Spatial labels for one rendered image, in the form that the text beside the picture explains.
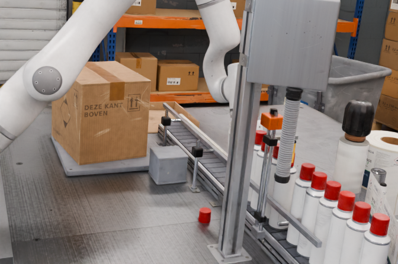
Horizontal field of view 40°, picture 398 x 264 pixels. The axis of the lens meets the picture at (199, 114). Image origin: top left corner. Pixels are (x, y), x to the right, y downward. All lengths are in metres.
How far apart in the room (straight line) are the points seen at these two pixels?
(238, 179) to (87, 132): 0.64
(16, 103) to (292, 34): 0.73
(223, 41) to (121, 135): 0.51
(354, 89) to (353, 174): 2.43
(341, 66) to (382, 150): 2.88
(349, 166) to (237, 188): 0.42
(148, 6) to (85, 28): 3.72
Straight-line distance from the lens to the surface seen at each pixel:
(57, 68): 1.41
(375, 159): 1.76
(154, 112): 2.45
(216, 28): 1.53
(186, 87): 5.43
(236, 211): 1.35
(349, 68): 4.56
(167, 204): 1.63
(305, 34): 1.16
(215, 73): 1.63
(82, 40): 1.45
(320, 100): 3.79
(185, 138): 2.02
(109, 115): 1.80
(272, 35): 1.17
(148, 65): 5.25
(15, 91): 1.53
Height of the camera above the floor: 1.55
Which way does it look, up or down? 17 degrees down
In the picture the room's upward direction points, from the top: 5 degrees clockwise
